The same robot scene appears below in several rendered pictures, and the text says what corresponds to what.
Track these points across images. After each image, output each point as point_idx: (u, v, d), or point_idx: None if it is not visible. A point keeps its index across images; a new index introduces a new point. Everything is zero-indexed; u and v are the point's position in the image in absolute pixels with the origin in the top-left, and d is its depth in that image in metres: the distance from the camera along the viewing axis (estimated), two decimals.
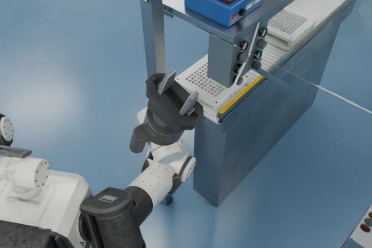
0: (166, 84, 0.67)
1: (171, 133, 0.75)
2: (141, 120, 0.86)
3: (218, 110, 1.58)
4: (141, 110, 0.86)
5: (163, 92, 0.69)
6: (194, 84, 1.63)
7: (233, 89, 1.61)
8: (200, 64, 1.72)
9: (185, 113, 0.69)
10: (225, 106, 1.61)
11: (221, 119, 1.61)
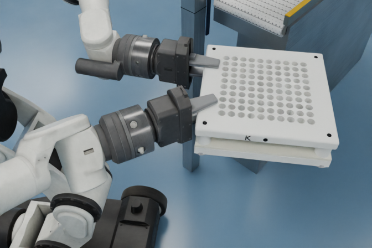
0: None
1: (139, 107, 0.67)
2: None
3: (203, 144, 0.69)
4: None
5: None
6: (221, 72, 0.76)
7: (267, 131, 0.66)
8: (280, 56, 0.80)
9: None
10: (226, 149, 0.69)
11: (285, 29, 1.14)
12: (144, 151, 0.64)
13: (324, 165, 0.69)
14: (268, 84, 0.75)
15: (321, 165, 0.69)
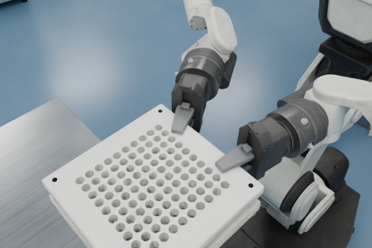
0: None
1: (208, 76, 0.73)
2: None
3: None
4: None
5: (190, 120, 0.70)
6: (206, 163, 0.61)
7: (109, 141, 0.64)
8: (179, 242, 0.52)
9: (190, 107, 0.68)
10: None
11: None
12: (175, 73, 0.78)
13: None
14: (154, 194, 0.58)
15: None
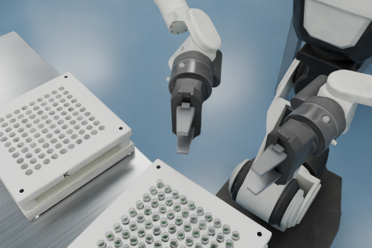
0: (187, 138, 0.71)
1: (202, 78, 0.74)
2: None
3: None
4: None
5: (191, 129, 0.72)
6: (91, 113, 0.80)
7: (20, 98, 0.83)
8: (57, 165, 0.71)
9: (190, 107, 0.69)
10: None
11: None
12: (166, 79, 0.78)
13: None
14: (47, 134, 0.77)
15: None
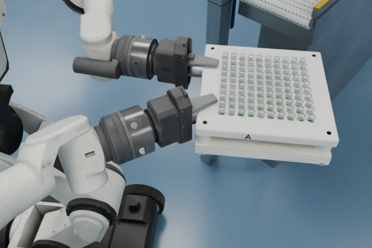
0: None
1: (139, 107, 0.67)
2: None
3: None
4: None
5: None
6: None
7: None
8: None
9: None
10: None
11: (313, 21, 1.16)
12: (144, 152, 0.64)
13: None
14: None
15: None
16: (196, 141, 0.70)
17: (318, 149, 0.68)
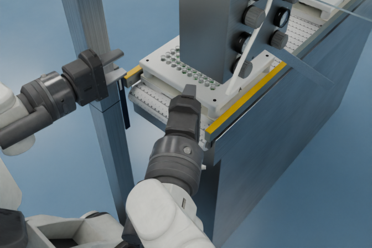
0: None
1: (164, 139, 0.64)
2: None
3: None
4: None
5: None
6: None
7: None
8: None
9: None
10: None
11: (210, 143, 0.89)
12: (206, 165, 0.63)
13: None
14: None
15: None
16: (212, 119, 0.88)
17: (265, 70, 0.98)
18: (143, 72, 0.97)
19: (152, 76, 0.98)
